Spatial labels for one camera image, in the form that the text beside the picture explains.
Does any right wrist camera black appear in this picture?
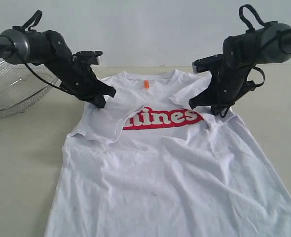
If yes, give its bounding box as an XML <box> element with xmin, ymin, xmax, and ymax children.
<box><xmin>192</xmin><ymin>54</ymin><xmax>223</xmax><ymax>74</ymax></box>

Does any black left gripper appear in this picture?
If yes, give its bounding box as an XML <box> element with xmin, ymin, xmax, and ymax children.
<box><xmin>44</xmin><ymin>59</ymin><xmax>116</xmax><ymax>108</ymax></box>

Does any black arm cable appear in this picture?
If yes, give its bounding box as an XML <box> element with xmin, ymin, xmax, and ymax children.
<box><xmin>217</xmin><ymin>3</ymin><xmax>284</xmax><ymax>118</ymax></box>
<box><xmin>0</xmin><ymin>9</ymin><xmax>74</xmax><ymax>96</ymax></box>

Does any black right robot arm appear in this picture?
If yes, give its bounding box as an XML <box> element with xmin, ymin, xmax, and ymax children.
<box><xmin>189</xmin><ymin>23</ymin><xmax>291</xmax><ymax>118</ymax></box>

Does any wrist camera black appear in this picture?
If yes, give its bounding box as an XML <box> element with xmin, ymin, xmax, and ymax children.
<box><xmin>192</xmin><ymin>54</ymin><xmax>223</xmax><ymax>74</ymax></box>
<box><xmin>72</xmin><ymin>50</ymin><xmax>103</xmax><ymax>74</ymax></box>

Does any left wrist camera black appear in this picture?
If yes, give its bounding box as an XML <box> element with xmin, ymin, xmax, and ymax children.
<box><xmin>72</xmin><ymin>50</ymin><xmax>103</xmax><ymax>74</ymax></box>

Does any metal wire mesh basket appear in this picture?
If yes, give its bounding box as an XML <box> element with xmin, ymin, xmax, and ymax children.
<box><xmin>0</xmin><ymin>61</ymin><xmax>52</xmax><ymax>119</ymax></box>

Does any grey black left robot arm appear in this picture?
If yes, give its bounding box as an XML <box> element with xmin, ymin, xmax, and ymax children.
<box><xmin>0</xmin><ymin>29</ymin><xmax>116</xmax><ymax>108</ymax></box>

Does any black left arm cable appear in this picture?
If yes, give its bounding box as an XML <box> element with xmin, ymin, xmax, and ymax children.
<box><xmin>0</xmin><ymin>9</ymin><xmax>74</xmax><ymax>96</ymax></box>

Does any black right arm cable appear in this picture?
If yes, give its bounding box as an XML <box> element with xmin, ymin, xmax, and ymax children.
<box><xmin>217</xmin><ymin>3</ymin><xmax>284</xmax><ymax>118</ymax></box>

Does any white t-shirt red lettering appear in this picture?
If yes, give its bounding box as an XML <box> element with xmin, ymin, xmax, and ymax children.
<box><xmin>45</xmin><ymin>70</ymin><xmax>291</xmax><ymax>237</ymax></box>

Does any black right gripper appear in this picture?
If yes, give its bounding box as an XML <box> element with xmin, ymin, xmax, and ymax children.
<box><xmin>189</xmin><ymin>64</ymin><xmax>255</xmax><ymax>116</ymax></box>

